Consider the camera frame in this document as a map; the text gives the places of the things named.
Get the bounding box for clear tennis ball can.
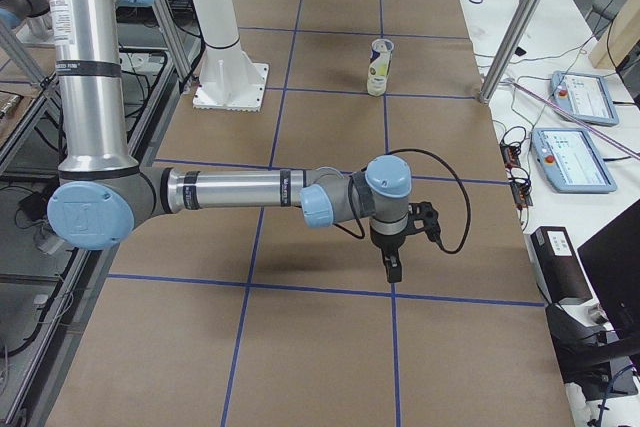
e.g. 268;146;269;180
366;38;394;97

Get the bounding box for yellow tennis ball Roland Garros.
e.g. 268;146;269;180
368;52;390;91

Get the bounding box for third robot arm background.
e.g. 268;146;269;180
1;0;53;41

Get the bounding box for small black electronics board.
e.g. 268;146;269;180
499;141;533;211

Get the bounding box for black box with white label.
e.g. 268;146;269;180
530;226;592;305

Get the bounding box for near teach pendant tablet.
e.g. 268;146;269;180
531;128;617;194

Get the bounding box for teach pendant tablet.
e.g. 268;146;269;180
531;128;617;194
551;71;619;126

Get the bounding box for far teach pendant tablet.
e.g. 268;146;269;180
551;71;619;126

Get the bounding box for black computer monitor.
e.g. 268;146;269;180
578;201;640;335

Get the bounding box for aluminium frame post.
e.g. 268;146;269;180
478;0;541;104

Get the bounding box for white pedestal column with base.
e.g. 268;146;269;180
192;0;269;112

